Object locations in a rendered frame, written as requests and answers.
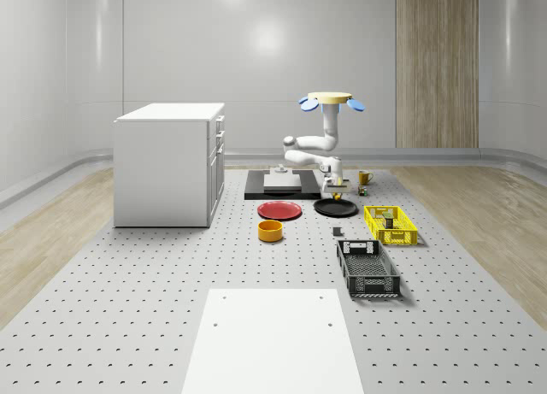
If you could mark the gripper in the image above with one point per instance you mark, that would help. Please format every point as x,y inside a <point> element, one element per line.
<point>337,187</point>

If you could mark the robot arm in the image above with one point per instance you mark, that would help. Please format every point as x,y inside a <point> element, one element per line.
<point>329,133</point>

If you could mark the black plate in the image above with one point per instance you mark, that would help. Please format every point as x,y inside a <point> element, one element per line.
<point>335,209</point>

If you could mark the puzzle cube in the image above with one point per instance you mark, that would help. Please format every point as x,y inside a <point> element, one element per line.
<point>363,192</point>

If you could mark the yellow mug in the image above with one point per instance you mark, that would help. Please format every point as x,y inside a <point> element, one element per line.
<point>364,178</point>

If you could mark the dark bolt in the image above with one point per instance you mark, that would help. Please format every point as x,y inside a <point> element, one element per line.
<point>337,231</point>

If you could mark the green flat-sided can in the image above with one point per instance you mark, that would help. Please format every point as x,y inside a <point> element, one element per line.
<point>388,221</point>

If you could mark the red plate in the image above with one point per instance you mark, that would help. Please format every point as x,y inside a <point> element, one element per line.
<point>280,209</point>

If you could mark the yellow basket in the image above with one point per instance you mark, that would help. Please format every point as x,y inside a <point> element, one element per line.
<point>395,236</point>

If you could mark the yellow bowl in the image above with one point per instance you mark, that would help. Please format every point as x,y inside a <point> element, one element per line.
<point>270,233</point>

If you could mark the black stove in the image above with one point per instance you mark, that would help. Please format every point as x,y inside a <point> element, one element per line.
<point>255,186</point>

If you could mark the dark grey basket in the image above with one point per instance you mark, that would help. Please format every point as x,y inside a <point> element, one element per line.
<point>374,285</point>

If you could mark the white board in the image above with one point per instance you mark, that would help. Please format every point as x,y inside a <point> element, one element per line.
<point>273,342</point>

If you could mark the white cabinet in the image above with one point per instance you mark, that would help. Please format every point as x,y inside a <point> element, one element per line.
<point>162,172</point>

